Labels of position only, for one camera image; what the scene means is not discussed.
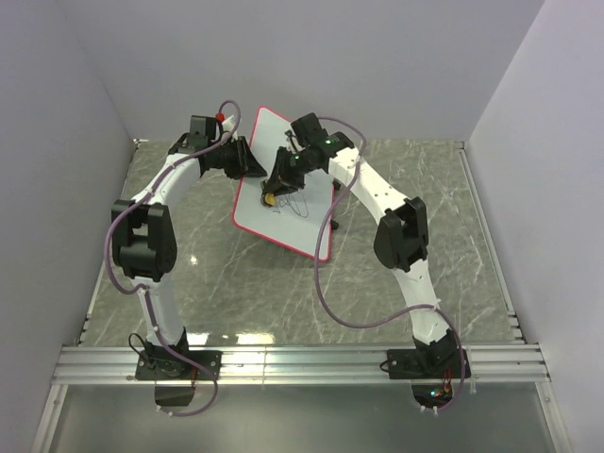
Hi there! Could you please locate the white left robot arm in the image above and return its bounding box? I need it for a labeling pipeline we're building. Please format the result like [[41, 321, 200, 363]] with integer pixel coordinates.
[[105, 113, 266, 380]]

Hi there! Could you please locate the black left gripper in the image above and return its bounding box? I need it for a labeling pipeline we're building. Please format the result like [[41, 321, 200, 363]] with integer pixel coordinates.
[[210, 137, 266, 181]]

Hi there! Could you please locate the yellow bone-shaped eraser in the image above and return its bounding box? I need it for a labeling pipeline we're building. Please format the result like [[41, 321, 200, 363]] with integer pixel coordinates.
[[260, 193, 277, 208]]

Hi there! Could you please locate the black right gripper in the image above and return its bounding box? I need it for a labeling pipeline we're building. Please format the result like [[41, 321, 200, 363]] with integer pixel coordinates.
[[263, 147, 314, 199]]

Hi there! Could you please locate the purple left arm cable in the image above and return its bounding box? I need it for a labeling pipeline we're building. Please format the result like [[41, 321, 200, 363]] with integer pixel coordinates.
[[105, 99, 242, 417]]

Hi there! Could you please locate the aluminium mounting rail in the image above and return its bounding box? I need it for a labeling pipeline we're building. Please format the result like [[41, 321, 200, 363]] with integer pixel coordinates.
[[51, 344, 550, 385]]

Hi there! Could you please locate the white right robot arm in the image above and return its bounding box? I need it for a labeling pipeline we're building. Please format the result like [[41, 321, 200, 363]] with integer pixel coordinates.
[[260, 113, 465, 378]]

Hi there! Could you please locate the red framed whiteboard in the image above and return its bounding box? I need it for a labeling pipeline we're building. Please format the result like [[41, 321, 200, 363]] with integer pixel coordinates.
[[232, 106, 336, 258]]

